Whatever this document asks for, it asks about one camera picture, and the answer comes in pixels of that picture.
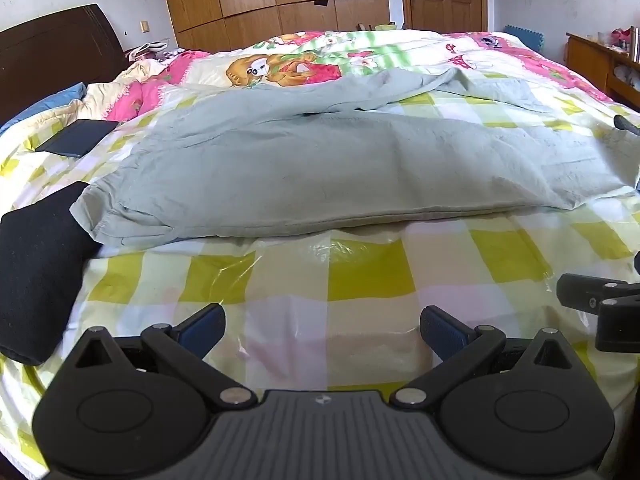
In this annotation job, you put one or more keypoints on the printed checkered bed blanket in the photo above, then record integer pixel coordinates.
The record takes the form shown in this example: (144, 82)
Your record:
(360, 270)

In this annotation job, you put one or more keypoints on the wooden desk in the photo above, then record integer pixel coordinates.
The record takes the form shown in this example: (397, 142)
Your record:
(587, 60)

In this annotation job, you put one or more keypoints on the grey pants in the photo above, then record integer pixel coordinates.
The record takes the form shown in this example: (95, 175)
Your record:
(300, 170)

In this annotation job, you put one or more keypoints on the blue pillow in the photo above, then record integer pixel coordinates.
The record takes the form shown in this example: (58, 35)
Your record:
(45, 105)

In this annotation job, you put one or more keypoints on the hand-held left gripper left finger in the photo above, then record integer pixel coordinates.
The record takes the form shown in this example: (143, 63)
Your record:
(202, 332)

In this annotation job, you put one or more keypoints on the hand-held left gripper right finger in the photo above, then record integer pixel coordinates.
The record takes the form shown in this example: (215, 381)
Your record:
(441, 331)

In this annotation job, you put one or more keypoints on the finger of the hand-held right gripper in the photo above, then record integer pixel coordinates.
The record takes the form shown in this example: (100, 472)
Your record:
(625, 124)
(580, 292)

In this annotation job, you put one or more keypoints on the blue foam mat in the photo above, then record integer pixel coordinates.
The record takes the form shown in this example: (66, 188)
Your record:
(522, 37)

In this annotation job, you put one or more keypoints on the white items in desk shelf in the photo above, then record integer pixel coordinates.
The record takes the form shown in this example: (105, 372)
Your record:
(627, 74)

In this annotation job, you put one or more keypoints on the dark wooden headboard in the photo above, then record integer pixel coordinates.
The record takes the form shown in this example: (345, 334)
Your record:
(50, 50)

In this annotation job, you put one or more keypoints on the pink item on desk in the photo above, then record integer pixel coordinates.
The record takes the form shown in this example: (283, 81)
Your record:
(621, 37)

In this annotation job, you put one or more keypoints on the white crumpled clothes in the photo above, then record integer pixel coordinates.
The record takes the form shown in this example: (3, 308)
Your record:
(150, 49)

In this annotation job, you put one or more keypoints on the dark blue notebook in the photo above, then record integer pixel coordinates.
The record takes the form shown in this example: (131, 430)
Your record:
(77, 137)

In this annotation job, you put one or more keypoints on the black folded cloth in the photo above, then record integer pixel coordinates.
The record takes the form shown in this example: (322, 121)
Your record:
(35, 270)

